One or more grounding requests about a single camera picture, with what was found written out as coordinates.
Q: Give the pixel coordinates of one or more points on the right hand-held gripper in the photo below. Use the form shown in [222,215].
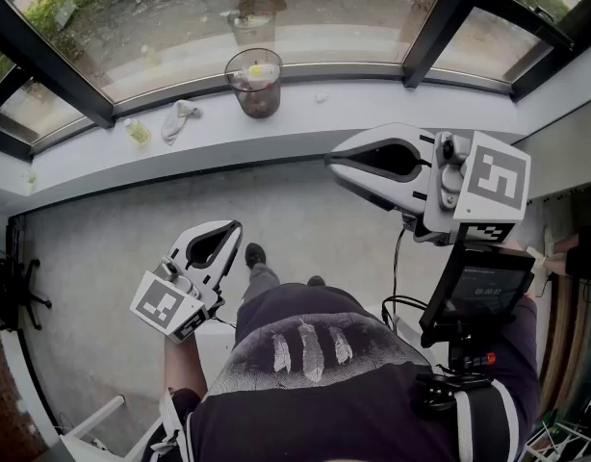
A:
[493,181]

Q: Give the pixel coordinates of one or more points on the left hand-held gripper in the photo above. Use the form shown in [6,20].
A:
[165,306]

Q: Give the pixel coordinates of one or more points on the white terry cloth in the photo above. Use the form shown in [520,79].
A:
[177,123]

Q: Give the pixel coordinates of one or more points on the person's left forearm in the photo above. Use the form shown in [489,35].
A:
[180,364]

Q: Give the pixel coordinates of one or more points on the person's left black shoe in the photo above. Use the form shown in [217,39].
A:
[254,255]

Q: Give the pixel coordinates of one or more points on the person's black shoe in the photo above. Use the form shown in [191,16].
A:
[316,281]
[254,255]

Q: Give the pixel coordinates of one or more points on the grey window ledge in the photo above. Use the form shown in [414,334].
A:
[372,113]

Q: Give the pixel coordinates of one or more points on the grey trousers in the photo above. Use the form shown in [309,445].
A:
[262,282]

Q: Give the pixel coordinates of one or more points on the crumpled white paper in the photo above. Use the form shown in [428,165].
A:
[321,97]

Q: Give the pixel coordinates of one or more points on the person's right black shoe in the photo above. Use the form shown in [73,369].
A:
[316,281]

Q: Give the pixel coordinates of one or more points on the small yellowish clear bottle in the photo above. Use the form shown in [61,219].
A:
[137,134]

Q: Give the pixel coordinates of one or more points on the clear bottle with yellow label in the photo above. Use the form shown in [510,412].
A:
[259,70]

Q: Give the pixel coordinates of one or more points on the black office chair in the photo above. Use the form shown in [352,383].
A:
[31,301]

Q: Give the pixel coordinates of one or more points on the dark feather-print shirt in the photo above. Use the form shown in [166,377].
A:
[324,402]

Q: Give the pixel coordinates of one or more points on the small pale wrapper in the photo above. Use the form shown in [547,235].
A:
[30,180]

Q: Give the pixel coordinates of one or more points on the white stool frame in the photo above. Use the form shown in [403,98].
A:
[98,412]

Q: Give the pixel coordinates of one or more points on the black mount with red knob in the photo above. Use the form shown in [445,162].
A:
[469,356]

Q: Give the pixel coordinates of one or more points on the black window frame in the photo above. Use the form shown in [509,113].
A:
[59,68]

